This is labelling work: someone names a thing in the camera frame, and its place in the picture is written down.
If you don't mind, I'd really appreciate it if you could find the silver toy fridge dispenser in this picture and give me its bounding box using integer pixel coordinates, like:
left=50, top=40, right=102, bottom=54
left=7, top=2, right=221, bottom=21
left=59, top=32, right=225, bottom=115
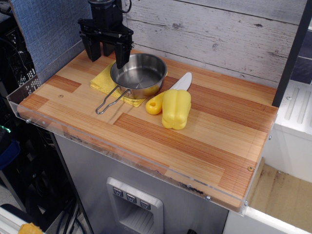
left=106, top=177, right=164, bottom=234

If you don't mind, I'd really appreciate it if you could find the black vertical post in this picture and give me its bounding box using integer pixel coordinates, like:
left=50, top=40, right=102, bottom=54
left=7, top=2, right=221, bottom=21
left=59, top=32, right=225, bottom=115
left=272, top=0, right=312, bottom=107
left=102, top=42, right=116, bottom=57

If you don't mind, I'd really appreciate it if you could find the yellow plastic bell pepper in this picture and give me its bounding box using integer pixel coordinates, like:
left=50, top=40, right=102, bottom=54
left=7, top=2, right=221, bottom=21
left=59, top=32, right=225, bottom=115
left=162, top=91, right=191, bottom=130

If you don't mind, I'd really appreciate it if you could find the white knife yellow handle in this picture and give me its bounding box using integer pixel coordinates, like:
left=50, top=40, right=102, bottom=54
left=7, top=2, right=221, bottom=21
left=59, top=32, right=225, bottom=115
left=145, top=72, right=193, bottom=115

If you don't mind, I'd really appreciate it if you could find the white toy sink unit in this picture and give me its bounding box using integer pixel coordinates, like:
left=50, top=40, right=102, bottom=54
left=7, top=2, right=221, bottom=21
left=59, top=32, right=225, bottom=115
left=250, top=80, right=312, bottom=234

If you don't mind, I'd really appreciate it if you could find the clear acrylic table guard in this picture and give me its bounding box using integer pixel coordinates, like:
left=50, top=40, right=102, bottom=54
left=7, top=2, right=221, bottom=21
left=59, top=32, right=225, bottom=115
left=6, top=25, right=275, bottom=217

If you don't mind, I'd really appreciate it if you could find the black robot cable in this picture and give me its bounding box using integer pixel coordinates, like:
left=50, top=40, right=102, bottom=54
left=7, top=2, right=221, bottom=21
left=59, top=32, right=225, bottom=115
left=119, top=0, right=133, bottom=14

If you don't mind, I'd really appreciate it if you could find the blue fabric panel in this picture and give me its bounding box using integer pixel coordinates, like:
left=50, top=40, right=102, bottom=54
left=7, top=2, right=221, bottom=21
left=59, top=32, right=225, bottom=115
left=9, top=0, right=92, bottom=83

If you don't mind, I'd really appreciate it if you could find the black left vertical post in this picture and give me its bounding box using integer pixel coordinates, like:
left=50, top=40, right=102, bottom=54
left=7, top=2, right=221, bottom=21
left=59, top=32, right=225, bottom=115
left=102, top=42, right=116, bottom=57

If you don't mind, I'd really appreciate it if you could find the yellow folded cloth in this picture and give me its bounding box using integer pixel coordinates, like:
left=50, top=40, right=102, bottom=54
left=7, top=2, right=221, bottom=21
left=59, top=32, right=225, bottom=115
left=90, top=62, right=145, bottom=107

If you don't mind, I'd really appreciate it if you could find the stainless steel pan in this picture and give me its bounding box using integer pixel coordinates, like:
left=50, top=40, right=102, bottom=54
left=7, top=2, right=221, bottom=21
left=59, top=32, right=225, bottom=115
left=96, top=53, right=167, bottom=114

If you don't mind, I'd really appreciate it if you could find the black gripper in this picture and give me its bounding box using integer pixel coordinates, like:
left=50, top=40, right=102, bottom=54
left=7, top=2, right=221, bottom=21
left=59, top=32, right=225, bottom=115
left=78, top=0, right=134, bottom=69

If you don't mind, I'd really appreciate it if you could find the yellow object bottom left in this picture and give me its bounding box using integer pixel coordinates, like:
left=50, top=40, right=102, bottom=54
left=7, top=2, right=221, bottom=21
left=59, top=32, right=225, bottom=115
left=18, top=223, right=43, bottom=234

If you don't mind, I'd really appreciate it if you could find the black right vertical post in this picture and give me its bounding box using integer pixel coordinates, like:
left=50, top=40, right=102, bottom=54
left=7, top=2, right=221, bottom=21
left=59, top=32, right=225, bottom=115
left=272, top=0, right=312, bottom=107

